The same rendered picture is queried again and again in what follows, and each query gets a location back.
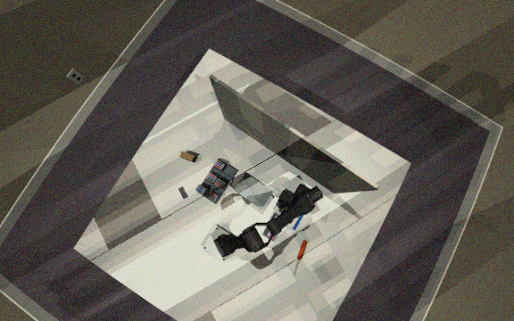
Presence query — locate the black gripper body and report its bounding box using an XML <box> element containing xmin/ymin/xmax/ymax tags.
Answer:
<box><xmin>296</xmin><ymin>184</ymin><xmax>310</xmax><ymax>195</ymax></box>

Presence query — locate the orange-handled screwdriver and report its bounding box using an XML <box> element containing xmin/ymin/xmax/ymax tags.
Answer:
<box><xmin>294</xmin><ymin>240</ymin><xmax>307</xmax><ymax>273</ymax></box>

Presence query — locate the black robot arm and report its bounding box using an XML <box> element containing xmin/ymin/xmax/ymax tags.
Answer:
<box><xmin>214</xmin><ymin>186</ymin><xmax>323</xmax><ymax>258</ymax></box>

